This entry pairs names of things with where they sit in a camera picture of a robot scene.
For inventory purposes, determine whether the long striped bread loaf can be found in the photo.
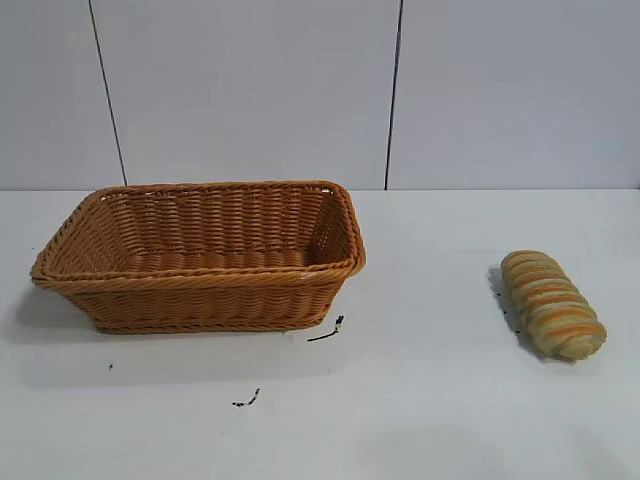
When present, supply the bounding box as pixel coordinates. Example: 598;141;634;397
500;249;608;364

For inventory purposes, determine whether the brown woven wicker basket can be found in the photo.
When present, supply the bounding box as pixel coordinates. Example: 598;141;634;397
30;180;368;335

